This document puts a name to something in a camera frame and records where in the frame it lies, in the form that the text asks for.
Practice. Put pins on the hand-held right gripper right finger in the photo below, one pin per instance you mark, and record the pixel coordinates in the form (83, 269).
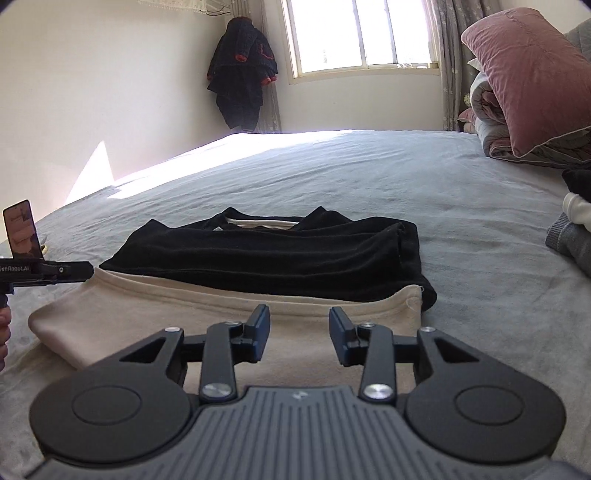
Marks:
(339, 337)

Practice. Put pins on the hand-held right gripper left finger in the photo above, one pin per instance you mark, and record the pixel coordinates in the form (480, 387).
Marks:
(261, 332)

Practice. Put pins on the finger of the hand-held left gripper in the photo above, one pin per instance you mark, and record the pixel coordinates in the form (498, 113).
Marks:
(69, 271)

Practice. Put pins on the beige and black raglan shirt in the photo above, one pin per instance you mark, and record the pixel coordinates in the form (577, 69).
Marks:
(277, 263)

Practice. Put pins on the person's left hand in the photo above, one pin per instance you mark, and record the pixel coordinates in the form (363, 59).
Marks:
(4, 332)

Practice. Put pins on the dark smartphone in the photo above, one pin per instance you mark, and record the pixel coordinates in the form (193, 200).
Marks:
(23, 228)

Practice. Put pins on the grey bed sheet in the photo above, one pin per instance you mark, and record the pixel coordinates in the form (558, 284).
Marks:
(461, 207)

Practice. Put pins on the small pink cushion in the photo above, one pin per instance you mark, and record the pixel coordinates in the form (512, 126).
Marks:
(466, 121)

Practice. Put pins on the dark hanging jacket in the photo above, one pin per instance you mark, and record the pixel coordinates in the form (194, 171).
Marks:
(240, 78)

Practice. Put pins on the white lace air conditioner cover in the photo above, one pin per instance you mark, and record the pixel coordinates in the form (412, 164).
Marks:
(184, 5)

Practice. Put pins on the window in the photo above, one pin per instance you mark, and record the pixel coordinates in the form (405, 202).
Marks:
(360, 32)

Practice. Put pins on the pink velvet pillow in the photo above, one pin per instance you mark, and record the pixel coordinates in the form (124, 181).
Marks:
(531, 78)

